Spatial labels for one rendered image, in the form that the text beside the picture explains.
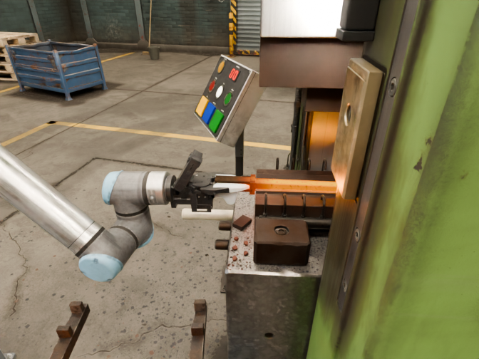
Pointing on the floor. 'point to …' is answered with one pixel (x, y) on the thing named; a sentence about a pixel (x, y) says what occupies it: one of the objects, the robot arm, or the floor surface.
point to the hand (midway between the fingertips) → (244, 182)
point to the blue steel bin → (57, 66)
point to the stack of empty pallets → (13, 45)
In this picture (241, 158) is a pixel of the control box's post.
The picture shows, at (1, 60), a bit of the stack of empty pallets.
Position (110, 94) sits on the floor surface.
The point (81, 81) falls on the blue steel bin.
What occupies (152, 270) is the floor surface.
